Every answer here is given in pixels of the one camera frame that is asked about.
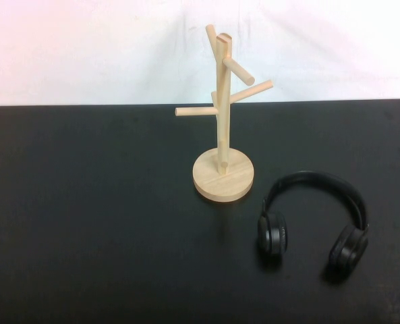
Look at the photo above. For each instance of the black over-ear headphones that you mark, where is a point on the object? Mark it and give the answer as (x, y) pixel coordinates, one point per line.
(274, 236)

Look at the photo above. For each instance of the wooden tree headphone stand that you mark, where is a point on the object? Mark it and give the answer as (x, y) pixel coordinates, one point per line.
(222, 135)

